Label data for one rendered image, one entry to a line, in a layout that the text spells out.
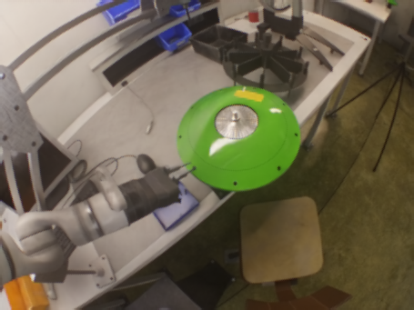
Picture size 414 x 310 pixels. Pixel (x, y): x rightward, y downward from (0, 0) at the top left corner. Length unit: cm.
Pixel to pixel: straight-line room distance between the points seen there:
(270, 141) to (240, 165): 9
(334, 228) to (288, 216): 81
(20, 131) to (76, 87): 87
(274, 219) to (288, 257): 18
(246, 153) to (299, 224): 53
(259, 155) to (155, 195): 22
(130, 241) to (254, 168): 44
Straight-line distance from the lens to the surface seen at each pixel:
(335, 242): 159
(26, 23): 113
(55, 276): 56
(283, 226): 83
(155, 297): 68
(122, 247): 65
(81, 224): 31
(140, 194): 33
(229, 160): 39
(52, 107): 122
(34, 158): 36
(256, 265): 82
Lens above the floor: 143
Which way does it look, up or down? 60 degrees down
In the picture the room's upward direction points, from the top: 24 degrees counter-clockwise
